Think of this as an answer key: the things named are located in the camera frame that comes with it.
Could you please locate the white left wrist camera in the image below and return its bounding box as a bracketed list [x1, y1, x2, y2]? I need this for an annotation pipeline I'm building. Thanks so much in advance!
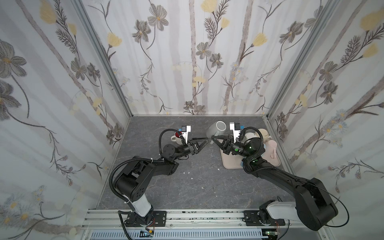
[179, 126, 192, 143]

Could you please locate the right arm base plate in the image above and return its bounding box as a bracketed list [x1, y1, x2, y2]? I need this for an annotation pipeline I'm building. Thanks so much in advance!
[243, 210, 286, 227]

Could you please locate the corner aluminium profile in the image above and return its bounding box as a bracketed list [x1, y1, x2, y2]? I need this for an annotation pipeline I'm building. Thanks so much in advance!
[266, 1, 339, 120]
[71, 0, 134, 119]

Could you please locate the cream round mug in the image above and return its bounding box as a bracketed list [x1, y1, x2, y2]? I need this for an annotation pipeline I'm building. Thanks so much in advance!
[258, 129, 272, 143]

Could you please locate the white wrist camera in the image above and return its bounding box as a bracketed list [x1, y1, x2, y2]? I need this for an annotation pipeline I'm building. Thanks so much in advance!
[230, 122, 242, 140]
[179, 126, 192, 143]

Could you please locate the left corner aluminium profile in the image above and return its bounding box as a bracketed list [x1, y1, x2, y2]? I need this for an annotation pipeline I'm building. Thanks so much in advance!
[71, 0, 134, 119]

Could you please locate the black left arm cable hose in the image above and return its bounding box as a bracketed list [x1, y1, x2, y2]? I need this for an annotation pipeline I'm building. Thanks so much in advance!
[158, 128, 181, 157]

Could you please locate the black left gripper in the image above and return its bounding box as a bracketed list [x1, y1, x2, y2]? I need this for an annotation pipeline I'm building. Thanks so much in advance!
[171, 138, 207, 163]

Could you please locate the white mug red inside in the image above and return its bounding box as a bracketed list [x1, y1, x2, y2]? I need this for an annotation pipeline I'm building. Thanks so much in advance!
[171, 132, 183, 145]

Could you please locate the beige plastic tray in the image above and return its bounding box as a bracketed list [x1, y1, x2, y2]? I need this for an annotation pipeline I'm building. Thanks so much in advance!
[220, 144, 281, 169]

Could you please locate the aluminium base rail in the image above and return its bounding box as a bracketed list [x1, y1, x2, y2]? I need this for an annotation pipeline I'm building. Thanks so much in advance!
[81, 209, 308, 230]

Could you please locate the right corner aluminium profile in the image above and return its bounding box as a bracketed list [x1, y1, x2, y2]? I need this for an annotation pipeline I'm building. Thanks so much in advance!
[266, 1, 339, 120]

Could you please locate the pink mug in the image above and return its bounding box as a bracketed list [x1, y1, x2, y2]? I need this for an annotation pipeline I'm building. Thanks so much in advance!
[266, 140, 278, 159]

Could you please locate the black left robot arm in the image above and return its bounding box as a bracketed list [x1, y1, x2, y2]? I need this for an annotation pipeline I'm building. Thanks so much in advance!
[109, 138, 210, 227]

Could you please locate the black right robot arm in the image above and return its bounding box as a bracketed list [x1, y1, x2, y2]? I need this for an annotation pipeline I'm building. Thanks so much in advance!
[212, 135, 339, 231]

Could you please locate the light grey mug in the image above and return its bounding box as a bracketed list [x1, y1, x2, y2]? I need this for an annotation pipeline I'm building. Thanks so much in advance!
[206, 121, 227, 139]

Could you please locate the white vented cable duct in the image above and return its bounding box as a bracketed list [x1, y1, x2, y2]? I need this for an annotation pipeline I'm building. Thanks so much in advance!
[89, 229, 268, 240]

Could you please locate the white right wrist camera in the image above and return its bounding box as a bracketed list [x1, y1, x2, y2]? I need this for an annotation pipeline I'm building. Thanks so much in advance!
[230, 122, 242, 140]

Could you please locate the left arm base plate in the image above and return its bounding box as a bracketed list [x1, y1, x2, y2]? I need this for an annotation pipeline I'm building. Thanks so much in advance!
[123, 211, 167, 227]

